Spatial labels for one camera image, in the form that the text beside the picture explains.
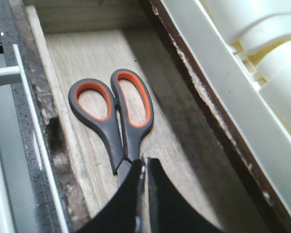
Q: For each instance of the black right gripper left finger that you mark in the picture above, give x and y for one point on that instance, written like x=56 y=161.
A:
x=123 y=213

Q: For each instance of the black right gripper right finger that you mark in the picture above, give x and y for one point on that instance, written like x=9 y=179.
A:
x=169 y=211

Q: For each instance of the grey orange handled scissors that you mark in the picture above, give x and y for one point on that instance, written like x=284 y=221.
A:
x=120 y=136

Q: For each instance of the dark wooden drawer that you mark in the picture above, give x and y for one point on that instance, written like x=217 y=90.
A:
x=181 y=138

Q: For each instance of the dark wooden drawer cabinet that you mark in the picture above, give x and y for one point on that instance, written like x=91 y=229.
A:
x=273 y=212

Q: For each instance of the white plastic tray on cabinet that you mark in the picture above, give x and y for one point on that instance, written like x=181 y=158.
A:
x=262 y=132

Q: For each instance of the white cabinet door handle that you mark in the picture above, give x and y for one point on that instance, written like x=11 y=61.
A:
x=29 y=198

